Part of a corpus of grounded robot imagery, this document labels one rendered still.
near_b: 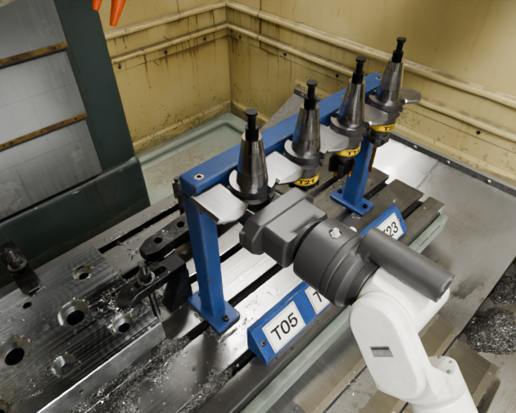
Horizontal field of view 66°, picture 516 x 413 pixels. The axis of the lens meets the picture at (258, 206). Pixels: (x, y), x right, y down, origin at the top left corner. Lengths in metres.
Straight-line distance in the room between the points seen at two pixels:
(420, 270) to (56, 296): 0.59
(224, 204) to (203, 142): 1.27
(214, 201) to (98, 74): 0.64
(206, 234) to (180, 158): 1.11
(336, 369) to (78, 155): 0.79
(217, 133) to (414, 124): 0.88
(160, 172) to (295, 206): 1.15
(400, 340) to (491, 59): 0.87
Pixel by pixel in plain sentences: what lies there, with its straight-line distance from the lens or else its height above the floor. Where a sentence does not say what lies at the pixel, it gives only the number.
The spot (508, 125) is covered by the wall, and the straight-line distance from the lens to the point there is 1.21.
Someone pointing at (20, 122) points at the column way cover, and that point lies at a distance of 1.02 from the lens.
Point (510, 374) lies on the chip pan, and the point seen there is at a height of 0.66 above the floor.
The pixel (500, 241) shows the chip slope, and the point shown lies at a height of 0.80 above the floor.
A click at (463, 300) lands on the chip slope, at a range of 1.14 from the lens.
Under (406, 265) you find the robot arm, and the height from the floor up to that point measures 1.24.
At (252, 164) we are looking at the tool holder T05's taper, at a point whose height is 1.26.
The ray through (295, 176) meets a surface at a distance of 0.56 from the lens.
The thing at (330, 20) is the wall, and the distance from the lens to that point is 1.39.
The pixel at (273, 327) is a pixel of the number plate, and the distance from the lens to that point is 0.72.
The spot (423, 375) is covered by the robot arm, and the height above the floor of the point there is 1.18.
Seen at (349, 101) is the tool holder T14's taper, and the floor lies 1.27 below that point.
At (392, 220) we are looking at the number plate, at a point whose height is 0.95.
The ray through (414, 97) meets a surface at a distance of 0.81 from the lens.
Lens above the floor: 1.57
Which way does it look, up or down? 43 degrees down
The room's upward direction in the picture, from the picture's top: straight up
